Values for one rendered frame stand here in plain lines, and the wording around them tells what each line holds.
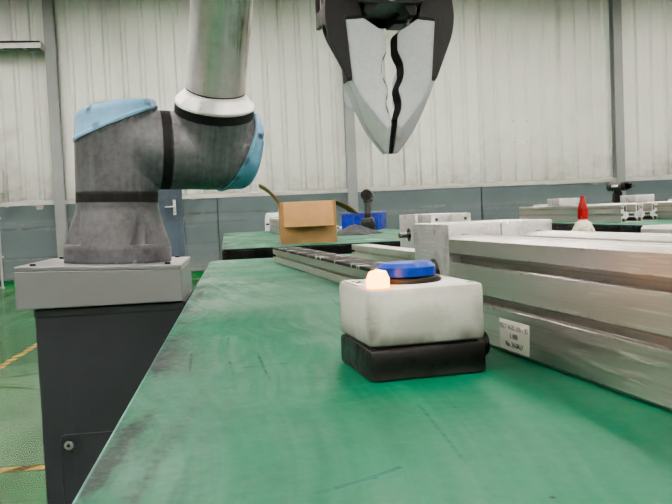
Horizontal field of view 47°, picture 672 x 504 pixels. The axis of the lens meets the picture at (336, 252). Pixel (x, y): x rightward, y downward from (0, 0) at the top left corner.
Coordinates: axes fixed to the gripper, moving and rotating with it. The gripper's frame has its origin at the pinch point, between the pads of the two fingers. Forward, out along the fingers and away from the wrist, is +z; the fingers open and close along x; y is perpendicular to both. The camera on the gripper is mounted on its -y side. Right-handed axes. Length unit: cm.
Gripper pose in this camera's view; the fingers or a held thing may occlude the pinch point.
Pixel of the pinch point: (392, 134)
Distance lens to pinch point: 53.9
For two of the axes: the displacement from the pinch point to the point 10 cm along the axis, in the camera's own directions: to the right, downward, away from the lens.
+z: 0.4, 10.0, 0.5
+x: -9.7, 0.5, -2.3
